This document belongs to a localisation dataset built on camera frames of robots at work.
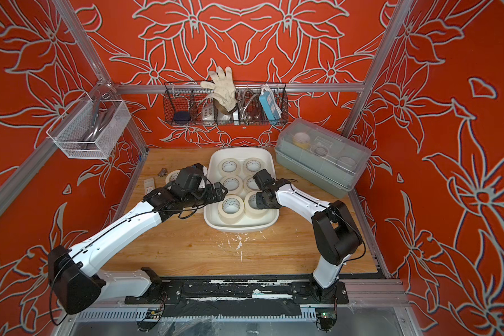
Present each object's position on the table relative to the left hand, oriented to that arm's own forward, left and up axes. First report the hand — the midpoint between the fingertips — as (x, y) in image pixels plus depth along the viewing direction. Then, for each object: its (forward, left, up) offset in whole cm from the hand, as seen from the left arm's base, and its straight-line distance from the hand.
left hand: (220, 190), depth 77 cm
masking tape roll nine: (+1, -12, -14) cm, 18 cm away
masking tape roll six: (+3, -2, -20) cm, 20 cm away
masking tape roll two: (+28, +3, -19) cm, 34 cm away
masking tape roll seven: (+30, -10, -19) cm, 37 cm away
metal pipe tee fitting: (+22, +36, -18) cm, 46 cm away
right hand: (+4, -15, -15) cm, 22 cm away
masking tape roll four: (+19, +31, -18) cm, 40 cm away
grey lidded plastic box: (+21, -41, -2) cm, 46 cm away
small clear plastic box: (+14, +41, -20) cm, 48 cm away
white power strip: (+34, +10, +9) cm, 37 cm away
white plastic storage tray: (-3, -11, -20) cm, 23 cm away
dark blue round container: (+37, +24, +6) cm, 45 cm away
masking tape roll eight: (+18, -10, -20) cm, 29 cm away
